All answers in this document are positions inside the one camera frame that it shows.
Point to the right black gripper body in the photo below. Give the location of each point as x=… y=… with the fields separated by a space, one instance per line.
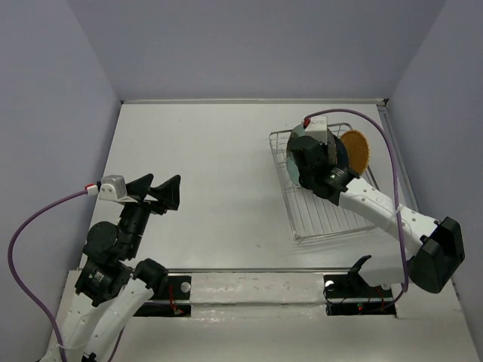
x=303 y=181

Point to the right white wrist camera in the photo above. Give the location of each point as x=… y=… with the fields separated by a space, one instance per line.
x=317 y=128

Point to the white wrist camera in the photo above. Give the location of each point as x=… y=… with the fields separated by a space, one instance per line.
x=112 y=188
x=317 y=128

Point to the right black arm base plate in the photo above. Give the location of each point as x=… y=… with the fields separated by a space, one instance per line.
x=346 y=297

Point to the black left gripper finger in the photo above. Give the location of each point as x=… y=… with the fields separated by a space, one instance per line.
x=138 y=189
x=167 y=195

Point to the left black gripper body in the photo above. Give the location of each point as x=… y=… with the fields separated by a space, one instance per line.
x=136 y=216

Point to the round woven wicker plate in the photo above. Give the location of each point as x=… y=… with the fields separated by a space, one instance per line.
x=358 y=150

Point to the light green floral plate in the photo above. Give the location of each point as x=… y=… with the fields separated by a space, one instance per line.
x=291 y=167

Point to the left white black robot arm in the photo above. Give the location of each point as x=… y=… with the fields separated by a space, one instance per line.
x=108 y=293

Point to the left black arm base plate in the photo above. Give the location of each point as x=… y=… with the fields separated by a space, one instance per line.
x=172 y=302

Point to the metal wire dish rack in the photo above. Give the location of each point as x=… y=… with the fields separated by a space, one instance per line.
x=303 y=207

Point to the grey reindeer snowflake plate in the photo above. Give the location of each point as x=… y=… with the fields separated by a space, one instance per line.
x=331 y=148

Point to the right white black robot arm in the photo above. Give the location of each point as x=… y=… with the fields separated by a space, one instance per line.
x=235 y=214

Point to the dark blue leaf-shaped plate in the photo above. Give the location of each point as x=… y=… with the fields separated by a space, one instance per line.
x=342 y=154

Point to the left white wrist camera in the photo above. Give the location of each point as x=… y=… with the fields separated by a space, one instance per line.
x=112 y=188

